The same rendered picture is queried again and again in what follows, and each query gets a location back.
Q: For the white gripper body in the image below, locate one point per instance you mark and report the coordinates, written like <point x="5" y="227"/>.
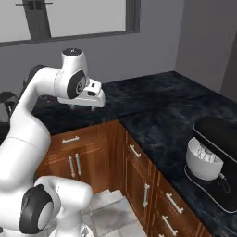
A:
<point x="80" y="100"/>

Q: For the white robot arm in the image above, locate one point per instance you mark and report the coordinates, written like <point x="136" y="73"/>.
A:
<point x="27" y="145"/>

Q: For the wooden drawer front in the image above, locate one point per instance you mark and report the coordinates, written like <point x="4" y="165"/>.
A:
<point x="160" y="225"/>
<point x="140" y="155"/>
<point x="92" y="135"/>
<point x="180" y="200"/>

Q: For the wooden cupboard door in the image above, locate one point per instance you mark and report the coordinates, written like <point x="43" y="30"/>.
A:
<point x="58" y="168"/>
<point x="135" y="188"/>
<point x="98" y="166"/>

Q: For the black appliance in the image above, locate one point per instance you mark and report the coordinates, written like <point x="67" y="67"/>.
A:
<point x="6" y="105"/>

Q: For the grey framed window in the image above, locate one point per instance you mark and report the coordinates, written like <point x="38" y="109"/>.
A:
<point x="86" y="18"/>

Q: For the white mixer bowl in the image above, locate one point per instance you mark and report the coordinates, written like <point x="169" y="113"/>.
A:
<point x="200" y="163"/>

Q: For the black stand mixer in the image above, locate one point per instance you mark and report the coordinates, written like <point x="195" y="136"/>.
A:
<point x="220" y="139"/>

